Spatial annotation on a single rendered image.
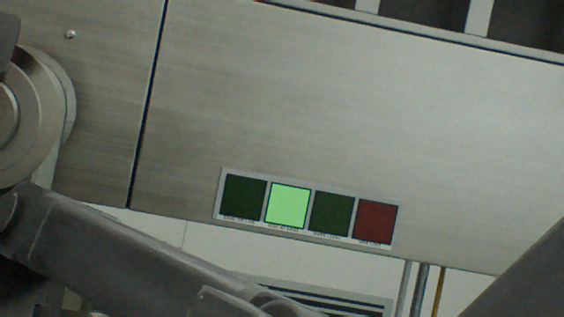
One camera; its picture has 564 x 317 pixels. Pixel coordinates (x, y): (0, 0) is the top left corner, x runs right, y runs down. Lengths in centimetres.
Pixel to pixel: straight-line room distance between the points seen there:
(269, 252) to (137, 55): 247
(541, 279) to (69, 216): 42
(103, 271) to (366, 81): 76
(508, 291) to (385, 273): 344
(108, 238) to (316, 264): 312
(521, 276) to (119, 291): 31
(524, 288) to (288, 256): 337
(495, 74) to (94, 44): 53
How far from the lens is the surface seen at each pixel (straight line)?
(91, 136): 133
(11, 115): 98
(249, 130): 133
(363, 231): 136
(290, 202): 134
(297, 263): 376
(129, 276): 63
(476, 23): 140
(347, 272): 380
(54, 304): 95
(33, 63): 100
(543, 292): 38
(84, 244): 70
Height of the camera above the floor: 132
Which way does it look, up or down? 3 degrees down
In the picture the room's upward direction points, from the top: 11 degrees clockwise
